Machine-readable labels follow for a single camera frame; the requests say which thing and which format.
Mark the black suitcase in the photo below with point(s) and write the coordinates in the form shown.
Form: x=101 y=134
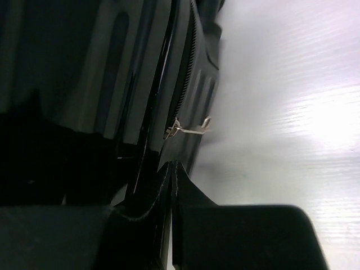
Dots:
x=98 y=95

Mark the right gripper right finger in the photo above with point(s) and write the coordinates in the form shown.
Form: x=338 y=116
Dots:
x=206 y=235

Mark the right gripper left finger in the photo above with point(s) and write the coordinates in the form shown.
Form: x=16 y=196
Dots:
x=131 y=235

